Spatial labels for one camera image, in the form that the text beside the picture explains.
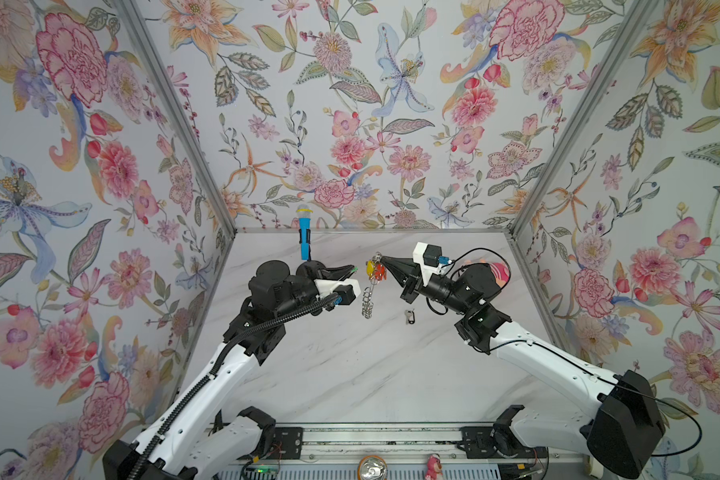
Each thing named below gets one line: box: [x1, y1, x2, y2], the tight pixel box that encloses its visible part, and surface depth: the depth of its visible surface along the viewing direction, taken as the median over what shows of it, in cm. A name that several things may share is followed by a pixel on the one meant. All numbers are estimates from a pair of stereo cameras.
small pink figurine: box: [425, 453, 443, 480], surface depth 71 cm
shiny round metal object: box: [357, 455, 389, 480], surface depth 63 cm
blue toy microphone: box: [296, 203, 314, 261], surface depth 95 cm
